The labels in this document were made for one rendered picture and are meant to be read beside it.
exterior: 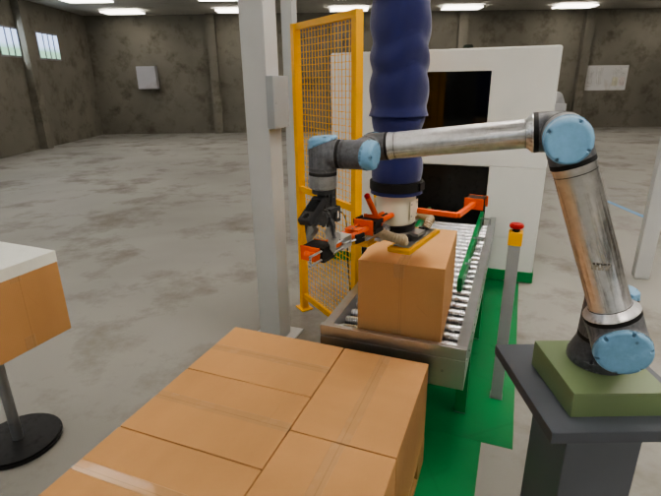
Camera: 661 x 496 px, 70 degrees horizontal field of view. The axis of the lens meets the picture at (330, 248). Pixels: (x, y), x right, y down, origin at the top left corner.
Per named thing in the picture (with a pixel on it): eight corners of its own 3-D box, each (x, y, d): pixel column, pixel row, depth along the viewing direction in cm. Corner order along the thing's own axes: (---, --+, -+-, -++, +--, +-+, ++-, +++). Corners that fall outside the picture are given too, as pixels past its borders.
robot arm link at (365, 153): (383, 136, 148) (344, 135, 152) (373, 142, 138) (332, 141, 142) (382, 166, 151) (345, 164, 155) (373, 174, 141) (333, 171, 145)
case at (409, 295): (385, 287, 288) (386, 224, 274) (451, 296, 275) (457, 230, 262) (357, 335, 234) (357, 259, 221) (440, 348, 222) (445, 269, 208)
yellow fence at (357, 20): (295, 306, 388) (283, 24, 319) (306, 303, 393) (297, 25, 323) (354, 355, 317) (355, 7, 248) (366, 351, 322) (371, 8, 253)
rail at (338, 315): (414, 230, 445) (415, 211, 439) (420, 230, 443) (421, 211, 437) (322, 357, 242) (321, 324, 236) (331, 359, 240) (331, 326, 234)
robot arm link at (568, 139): (647, 342, 143) (588, 101, 127) (663, 377, 128) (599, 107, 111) (591, 350, 150) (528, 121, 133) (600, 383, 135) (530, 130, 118)
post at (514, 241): (490, 391, 279) (509, 228, 246) (502, 393, 277) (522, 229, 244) (489, 398, 273) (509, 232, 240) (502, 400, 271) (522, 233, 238)
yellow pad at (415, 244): (419, 229, 221) (419, 219, 219) (440, 232, 216) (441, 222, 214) (387, 251, 194) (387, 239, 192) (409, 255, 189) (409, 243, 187)
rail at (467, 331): (488, 237, 422) (490, 217, 416) (494, 237, 421) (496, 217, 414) (452, 384, 220) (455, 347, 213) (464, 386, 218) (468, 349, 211)
